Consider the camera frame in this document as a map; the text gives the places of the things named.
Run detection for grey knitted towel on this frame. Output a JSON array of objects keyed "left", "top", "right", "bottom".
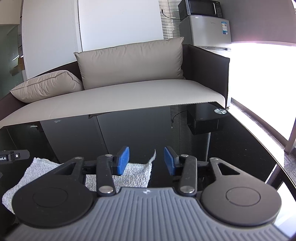
[{"left": 2, "top": 153, "right": 156, "bottom": 212}]

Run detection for black box with disc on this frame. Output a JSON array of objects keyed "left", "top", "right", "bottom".
[{"left": 187, "top": 102, "right": 230, "bottom": 135}]

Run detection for dark brown sofa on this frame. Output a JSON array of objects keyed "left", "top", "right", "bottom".
[{"left": 1, "top": 44, "right": 230, "bottom": 127}]

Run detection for small beige side cushion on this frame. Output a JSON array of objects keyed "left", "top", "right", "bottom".
[{"left": 10, "top": 70, "right": 84, "bottom": 103}]

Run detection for large beige back cushion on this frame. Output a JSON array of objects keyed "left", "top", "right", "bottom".
[{"left": 74, "top": 37, "right": 184, "bottom": 89}]

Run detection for silver mini fridge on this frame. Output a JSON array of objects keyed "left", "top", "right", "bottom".
[{"left": 179, "top": 15, "right": 231, "bottom": 51}]

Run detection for black microwave oven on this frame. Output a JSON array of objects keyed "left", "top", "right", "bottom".
[{"left": 178, "top": 0, "right": 223, "bottom": 21}]

